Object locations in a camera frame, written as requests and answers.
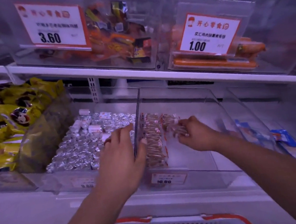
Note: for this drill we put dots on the person's right hand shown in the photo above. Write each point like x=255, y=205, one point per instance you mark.
x=200, y=137

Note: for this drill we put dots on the person's left hand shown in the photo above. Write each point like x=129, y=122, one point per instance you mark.
x=118, y=166

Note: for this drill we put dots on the person's left middle finger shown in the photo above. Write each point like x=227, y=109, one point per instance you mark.
x=118, y=138

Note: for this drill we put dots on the person's left thumb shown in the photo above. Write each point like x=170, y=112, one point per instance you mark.
x=143, y=150

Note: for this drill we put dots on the person's right fingers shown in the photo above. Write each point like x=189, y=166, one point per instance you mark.
x=185, y=129

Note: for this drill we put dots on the brown striped candy packet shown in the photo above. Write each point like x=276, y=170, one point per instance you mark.
x=175, y=129

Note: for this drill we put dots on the person's right forearm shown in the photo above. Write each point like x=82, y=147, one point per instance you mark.
x=279, y=176

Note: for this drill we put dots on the row of brown candy packets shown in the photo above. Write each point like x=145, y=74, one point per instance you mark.
x=153, y=141

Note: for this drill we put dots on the pile of silver foil candies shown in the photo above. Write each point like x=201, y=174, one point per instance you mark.
x=86, y=142

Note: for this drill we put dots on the clear bin with brown candies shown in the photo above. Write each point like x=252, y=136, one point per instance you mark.
x=197, y=164

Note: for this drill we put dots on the white shelf price label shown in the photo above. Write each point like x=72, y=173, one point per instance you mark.
x=169, y=178

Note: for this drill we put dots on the white perforated shelf upright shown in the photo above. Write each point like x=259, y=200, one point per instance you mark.
x=94, y=89

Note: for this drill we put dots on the faded shelf price label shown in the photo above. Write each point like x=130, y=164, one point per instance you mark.
x=83, y=183

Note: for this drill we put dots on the clear bin with silver candies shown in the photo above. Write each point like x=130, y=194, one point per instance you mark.
x=72, y=180

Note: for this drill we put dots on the blue snack packet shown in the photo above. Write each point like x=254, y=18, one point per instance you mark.
x=251, y=132
x=290, y=144

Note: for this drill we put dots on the long orange sausage stick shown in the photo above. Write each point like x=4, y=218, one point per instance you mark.
x=212, y=63

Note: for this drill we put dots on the clear bin with yellow packets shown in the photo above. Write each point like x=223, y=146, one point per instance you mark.
x=44, y=139

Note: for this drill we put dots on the small white price card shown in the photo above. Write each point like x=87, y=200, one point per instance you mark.
x=208, y=33

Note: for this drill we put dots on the clear bin with blue packets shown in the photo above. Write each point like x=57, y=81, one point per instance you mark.
x=283, y=107

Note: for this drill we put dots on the pile of orange snack packets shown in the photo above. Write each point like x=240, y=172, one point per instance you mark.
x=117, y=34

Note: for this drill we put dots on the short orange sausage pack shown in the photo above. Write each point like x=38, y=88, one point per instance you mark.
x=250, y=46

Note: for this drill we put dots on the white lower shelf board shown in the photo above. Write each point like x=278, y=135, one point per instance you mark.
x=27, y=214

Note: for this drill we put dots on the pile of yellow snack packets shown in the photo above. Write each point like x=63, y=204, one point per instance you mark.
x=1, y=115

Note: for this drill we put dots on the large white price card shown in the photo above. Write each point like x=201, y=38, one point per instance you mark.
x=53, y=25

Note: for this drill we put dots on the clear bin with sausages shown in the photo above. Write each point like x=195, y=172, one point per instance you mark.
x=276, y=27

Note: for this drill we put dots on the white shelf rail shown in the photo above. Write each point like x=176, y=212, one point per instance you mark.
x=137, y=74

